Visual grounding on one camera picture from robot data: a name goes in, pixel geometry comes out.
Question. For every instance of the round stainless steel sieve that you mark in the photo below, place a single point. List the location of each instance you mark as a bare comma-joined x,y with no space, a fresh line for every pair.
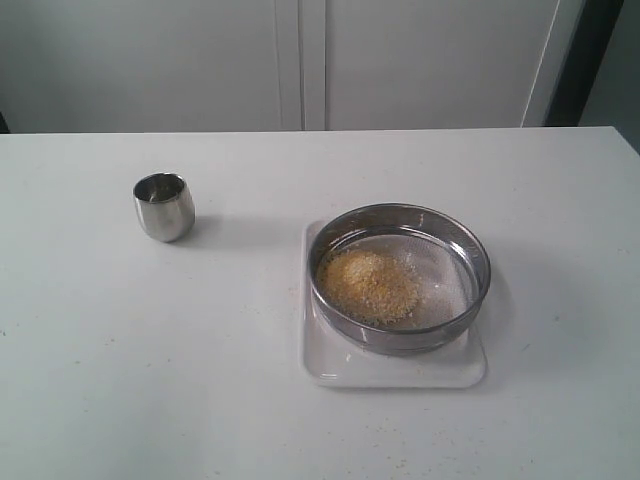
449,261

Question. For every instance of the white cabinet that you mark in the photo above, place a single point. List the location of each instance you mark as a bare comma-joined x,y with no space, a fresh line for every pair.
157,66

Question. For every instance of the white square tray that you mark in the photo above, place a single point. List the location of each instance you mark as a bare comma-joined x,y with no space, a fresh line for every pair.
332,360

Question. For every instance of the rice and millet grain mix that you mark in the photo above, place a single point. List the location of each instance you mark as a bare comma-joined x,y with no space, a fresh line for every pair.
374,288

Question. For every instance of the stainless steel cup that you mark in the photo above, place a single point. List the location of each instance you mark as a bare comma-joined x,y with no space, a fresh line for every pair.
164,206

